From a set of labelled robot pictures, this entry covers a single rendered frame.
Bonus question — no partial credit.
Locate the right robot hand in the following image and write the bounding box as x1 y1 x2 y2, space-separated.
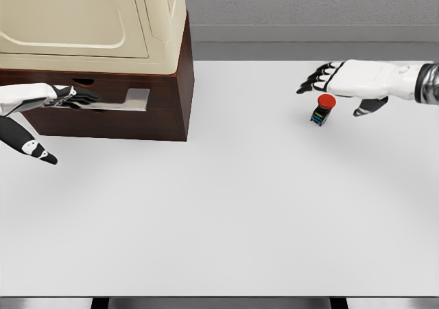
296 59 396 117

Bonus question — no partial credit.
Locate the beige plastic appliance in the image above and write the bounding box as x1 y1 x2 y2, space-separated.
0 0 188 80

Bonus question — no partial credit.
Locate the brown wooden drawer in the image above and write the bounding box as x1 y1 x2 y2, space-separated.
24 109 178 134
0 76 178 111

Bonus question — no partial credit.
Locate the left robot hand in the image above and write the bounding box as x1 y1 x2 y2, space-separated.
0 82 102 167

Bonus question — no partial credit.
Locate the brown wooden cabinet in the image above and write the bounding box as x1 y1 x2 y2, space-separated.
0 12 195 143

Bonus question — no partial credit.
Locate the silver metal drawer handle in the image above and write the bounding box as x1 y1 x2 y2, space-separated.
77 87 151 113

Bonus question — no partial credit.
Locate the red push-button switch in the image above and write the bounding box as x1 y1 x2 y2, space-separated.
309 93 337 126

